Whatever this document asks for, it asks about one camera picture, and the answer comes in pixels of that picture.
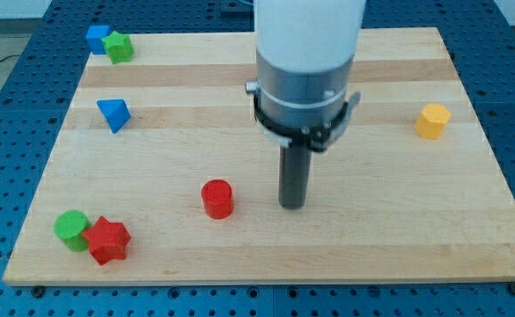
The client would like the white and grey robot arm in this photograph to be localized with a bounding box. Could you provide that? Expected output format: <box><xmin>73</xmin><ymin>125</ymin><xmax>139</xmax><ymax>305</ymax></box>
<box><xmin>246</xmin><ymin>0</ymin><xmax>366</xmax><ymax>152</ymax></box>

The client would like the red star block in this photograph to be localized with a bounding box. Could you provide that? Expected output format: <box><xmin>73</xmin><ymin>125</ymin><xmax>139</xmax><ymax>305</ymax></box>
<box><xmin>82</xmin><ymin>216</ymin><xmax>131</xmax><ymax>266</ymax></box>

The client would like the green star block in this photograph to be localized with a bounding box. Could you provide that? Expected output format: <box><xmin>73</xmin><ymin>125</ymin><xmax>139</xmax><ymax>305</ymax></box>
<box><xmin>101</xmin><ymin>31</ymin><xmax>134</xmax><ymax>64</ymax></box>

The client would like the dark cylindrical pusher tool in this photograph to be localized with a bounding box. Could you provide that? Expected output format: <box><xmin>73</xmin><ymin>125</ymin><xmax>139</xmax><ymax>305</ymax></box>
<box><xmin>278</xmin><ymin>145</ymin><xmax>312</xmax><ymax>210</ymax></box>

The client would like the red cylinder block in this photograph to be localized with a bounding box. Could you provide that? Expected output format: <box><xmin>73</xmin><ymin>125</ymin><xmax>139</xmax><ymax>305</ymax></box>
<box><xmin>201</xmin><ymin>179</ymin><xmax>234</xmax><ymax>219</ymax></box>

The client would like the light wooden board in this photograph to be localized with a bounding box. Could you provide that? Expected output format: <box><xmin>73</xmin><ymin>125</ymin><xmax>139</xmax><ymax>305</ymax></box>
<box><xmin>4</xmin><ymin>27</ymin><xmax>515</xmax><ymax>286</ymax></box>

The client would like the blue triangle block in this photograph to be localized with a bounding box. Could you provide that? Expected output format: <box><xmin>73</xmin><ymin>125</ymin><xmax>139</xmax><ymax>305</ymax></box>
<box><xmin>97</xmin><ymin>99</ymin><xmax>131</xmax><ymax>134</ymax></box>

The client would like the yellow hexagon block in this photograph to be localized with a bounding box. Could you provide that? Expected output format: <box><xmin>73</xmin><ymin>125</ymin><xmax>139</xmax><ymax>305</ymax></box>
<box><xmin>415</xmin><ymin>104</ymin><xmax>452</xmax><ymax>140</ymax></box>

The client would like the green cylinder block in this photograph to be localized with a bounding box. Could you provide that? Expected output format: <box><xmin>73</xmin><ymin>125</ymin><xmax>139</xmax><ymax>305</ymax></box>
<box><xmin>54</xmin><ymin>210</ymin><xmax>90</xmax><ymax>252</ymax></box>

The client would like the blue cube block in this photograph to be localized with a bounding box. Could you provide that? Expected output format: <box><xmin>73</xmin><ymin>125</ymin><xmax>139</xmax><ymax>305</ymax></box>
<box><xmin>85</xmin><ymin>25</ymin><xmax>111</xmax><ymax>55</ymax></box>

